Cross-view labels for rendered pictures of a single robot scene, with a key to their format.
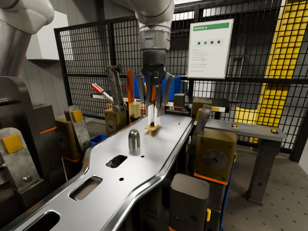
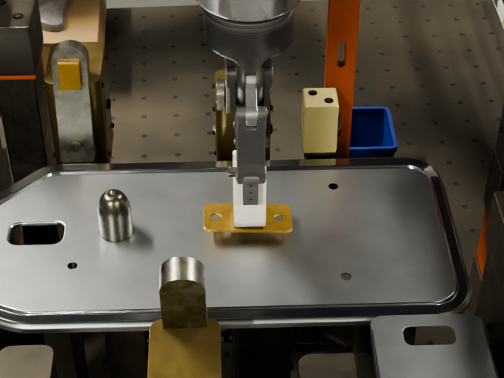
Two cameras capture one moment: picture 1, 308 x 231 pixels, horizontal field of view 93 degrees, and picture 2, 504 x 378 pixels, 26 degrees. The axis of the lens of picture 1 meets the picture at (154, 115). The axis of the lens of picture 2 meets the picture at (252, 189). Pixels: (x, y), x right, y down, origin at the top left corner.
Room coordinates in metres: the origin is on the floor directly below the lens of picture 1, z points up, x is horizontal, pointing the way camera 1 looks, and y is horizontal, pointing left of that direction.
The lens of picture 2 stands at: (0.13, -0.70, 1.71)
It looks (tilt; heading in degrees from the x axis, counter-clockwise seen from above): 40 degrees down; 63
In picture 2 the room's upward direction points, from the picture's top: straight up
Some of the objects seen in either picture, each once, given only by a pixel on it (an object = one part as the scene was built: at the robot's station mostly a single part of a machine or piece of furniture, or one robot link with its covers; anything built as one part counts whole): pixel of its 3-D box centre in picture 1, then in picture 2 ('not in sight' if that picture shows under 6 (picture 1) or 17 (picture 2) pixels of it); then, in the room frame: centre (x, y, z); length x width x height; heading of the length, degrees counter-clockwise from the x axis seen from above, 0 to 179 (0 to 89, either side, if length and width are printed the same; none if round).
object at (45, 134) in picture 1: (51, 175); (34, 166); (0.35, 0.30, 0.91); 0.07 x 0.05 x 0.42; 65
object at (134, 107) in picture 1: (136, 141); (313, 229); (0.60, 0.08, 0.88); 0.04 x 0.04 x 0.37; 65
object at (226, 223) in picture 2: (153, 124); (247, 214); (0.48, 0.00, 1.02); 0.08 x 0.04 x 0.01; 155
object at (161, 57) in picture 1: (154, 67); (248, 46); (0.48, 0.00, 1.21); 0.08 x 0.07 x 0.09; 65
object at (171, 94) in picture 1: (155, 86); not in sight; (0.95, -0.01, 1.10); 0.30 x 0.17 x 0.13; 66
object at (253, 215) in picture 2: (156, 115); (250, 196); (0.47, -0.01, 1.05); 0.03 x 0.01 x 0.07; 155
